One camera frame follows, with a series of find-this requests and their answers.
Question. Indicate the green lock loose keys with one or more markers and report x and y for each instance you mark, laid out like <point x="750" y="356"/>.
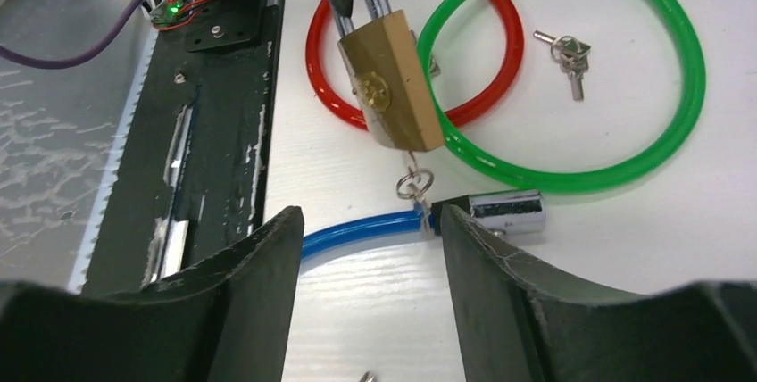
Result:
<point x="572" y="56"/>

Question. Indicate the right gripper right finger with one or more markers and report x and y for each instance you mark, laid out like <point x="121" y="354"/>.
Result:
<point x="520" y="318"/>

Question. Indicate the white cable duct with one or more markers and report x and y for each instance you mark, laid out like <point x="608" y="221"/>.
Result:
<point x="78" y="277"/>

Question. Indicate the brass padlock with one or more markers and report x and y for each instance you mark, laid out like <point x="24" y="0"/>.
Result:
<point x="386" y="75"/>

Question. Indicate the blue lock loose key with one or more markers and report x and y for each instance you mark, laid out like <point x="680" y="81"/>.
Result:
<point x="368" y="376"/>

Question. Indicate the blue cable lock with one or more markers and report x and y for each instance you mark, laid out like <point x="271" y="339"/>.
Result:
<point x="511" y="212"/>

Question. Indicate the green cable lock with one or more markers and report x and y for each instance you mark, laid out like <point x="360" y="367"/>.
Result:
<point x="644" y="94"/>

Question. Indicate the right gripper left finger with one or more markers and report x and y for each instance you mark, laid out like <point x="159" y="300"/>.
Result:
<point x="226" y="318"/>

